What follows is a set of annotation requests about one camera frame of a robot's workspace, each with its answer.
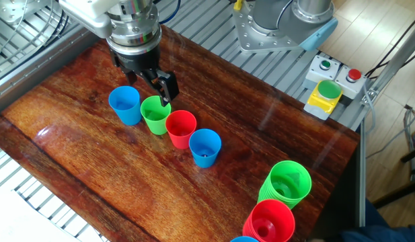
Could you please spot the silver gripper coupling flange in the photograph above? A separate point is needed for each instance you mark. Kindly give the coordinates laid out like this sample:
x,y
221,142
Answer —
x,y
136,27

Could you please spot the white paper sheets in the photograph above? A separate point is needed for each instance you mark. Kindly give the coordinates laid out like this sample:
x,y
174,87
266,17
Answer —
x,y
19,222

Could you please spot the person leg blue trousers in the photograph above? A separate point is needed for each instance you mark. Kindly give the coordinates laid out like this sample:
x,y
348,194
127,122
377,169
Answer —
x,y
378,232

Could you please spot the red plastic cup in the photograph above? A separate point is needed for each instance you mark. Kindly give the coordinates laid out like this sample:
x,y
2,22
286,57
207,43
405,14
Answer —
x,y
180,139

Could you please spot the white box small green button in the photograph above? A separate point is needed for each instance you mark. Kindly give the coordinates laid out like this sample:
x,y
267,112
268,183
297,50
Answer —
x,y
319,72

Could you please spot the red cup stack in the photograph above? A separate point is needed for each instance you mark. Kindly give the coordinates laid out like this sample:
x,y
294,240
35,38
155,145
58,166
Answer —
x,y
271,215

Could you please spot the black chair base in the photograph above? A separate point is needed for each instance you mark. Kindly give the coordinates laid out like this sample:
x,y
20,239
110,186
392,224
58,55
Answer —
x,y
395,195

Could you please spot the blue cup stack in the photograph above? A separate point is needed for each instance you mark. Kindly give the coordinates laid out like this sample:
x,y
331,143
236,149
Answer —
x,y
244,239

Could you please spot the blue plastic cup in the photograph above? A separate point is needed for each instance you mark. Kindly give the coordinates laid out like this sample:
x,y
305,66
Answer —
x,y
128,114
204,159

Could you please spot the green plastic cup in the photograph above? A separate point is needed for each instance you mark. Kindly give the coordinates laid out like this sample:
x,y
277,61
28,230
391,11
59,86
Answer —
x,y
156,126

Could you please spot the aluminium frame post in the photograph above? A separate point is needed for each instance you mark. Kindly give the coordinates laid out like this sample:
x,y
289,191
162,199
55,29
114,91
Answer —
x,y
392,64

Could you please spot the yellow box large green button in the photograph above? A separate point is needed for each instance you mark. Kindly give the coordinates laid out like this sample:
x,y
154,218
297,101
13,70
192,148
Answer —
x,y
323,101

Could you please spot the white box red button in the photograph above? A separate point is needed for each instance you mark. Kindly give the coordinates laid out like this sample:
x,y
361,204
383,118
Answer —
x,y
350,84

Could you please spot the grey aluminium table rail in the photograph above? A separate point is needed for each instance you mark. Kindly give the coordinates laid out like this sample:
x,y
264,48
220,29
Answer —
x,y
42,64

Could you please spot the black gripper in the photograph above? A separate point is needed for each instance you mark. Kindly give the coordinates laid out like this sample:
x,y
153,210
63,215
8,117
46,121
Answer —
x,y
140,62

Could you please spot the yellow plastic clip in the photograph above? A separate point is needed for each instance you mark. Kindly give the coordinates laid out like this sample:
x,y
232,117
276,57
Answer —
x,y
238,4

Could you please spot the silver spare mounting plate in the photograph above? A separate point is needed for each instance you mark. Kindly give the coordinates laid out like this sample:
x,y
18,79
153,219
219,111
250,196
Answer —
x,y
12,10

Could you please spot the green cup stack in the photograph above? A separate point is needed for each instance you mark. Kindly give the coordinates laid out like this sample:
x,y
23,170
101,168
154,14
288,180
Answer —
x,y
271,191

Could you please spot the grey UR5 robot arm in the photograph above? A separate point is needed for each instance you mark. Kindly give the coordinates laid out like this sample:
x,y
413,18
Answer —
x,y
277,17

